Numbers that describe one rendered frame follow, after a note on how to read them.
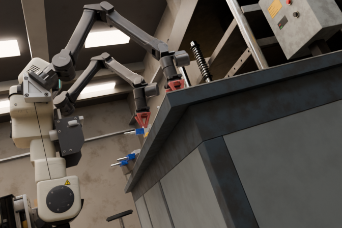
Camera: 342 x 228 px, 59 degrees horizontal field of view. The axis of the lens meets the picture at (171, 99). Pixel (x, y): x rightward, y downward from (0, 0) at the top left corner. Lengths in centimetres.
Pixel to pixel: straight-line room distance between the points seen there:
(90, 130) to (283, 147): 1163
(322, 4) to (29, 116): 145
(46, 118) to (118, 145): 1080
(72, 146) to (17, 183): 1056
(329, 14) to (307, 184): 105
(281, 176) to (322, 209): 11
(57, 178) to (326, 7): 144
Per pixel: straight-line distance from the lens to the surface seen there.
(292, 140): 79
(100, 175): 1185
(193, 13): 239
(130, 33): 145
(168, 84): 125
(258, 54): 180
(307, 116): 83
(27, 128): 142
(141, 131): 148
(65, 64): 132
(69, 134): 135
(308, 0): 166
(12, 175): 1194
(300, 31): 170
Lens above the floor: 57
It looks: 18 degrees up
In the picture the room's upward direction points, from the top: 20 degrees counter-clockwise
